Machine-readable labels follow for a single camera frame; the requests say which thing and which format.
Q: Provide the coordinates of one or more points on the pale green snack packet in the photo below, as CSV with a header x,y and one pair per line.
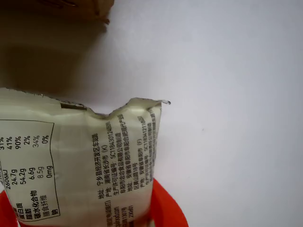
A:
x,y
78,153

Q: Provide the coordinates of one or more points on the brown cardboard box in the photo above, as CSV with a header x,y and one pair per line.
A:
x,y
35,47

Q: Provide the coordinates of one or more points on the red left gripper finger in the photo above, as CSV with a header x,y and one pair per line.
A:
x,y
6,212

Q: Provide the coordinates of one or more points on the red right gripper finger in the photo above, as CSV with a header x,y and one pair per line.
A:
x,y
165,210

